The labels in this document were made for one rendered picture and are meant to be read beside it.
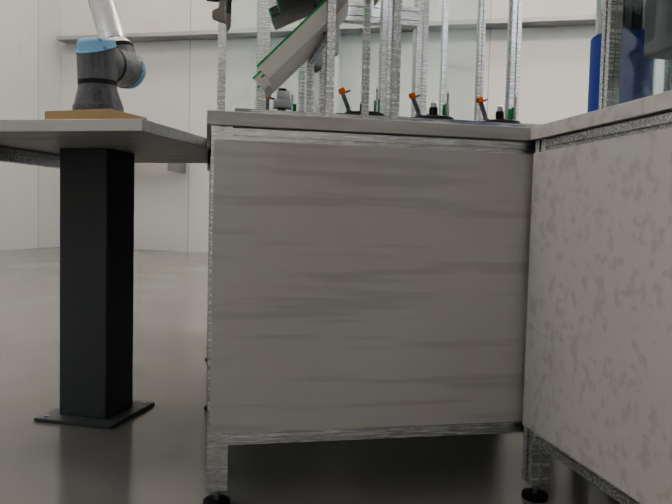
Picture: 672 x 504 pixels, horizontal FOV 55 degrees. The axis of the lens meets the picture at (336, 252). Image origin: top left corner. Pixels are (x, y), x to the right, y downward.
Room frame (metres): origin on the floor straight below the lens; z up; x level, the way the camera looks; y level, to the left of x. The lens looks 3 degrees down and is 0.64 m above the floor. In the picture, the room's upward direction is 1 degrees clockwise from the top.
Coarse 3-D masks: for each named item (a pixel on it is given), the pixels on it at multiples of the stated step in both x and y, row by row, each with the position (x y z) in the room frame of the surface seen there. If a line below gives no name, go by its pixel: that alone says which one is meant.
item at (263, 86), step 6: (306, 60) 1.94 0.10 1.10; (300, 66) 1.94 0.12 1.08; (258, 72) 1.81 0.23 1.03; (294, 72) 1.94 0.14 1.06; (252, 78) 1.81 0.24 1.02; (258, 78) 1.81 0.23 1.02; (258, 84) 1.81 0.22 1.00; (264, 84) 1.81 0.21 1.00; (264, 90) 1.82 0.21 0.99; (270, 90) 1.88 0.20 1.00
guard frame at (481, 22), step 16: (480, 0) 3.15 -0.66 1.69; (480, 16) 3.15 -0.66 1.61; (224, 32) 2.92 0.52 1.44; (480, 32) 3.15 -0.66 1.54; (224, 48) 2.92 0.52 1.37; (480, 48) 3.15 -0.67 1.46; (224, 64) 2.92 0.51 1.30; (480, 64) 3.15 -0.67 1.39; (224, 80) 2.92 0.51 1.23; (480, 80) 3.16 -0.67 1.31; (224, 96) 2.92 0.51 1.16; (480, 96) 3.16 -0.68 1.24; (480, 112) 3.15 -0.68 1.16
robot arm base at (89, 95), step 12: (84, 84) 1.98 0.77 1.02; (96, 84) 1.98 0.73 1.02; (108, 84) 2.00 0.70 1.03; (84, 96) 1.97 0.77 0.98; (96, 96) 1.97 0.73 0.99; (108, 96) 1.99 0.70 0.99; (72, 108) 2.00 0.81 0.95; (84, 108) 1.96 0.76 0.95; (96, 108) 1.97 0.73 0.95; (108, 108) 1.98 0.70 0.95; (120, 108) 2.02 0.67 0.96
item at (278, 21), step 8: (272, 8) 1.82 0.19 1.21; (296, 8) 1.84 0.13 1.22; (304, 8) 1.87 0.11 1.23; (312, 8) 1.90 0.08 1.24; (272, 16) 1.82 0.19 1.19; (280, 16) 1.84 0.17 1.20; (288, 16) 1.87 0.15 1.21; (296, 16) 1.90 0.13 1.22; (304, 16) 1.94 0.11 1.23; (280, 24) 1.91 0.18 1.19; (288, 24) 1.94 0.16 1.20
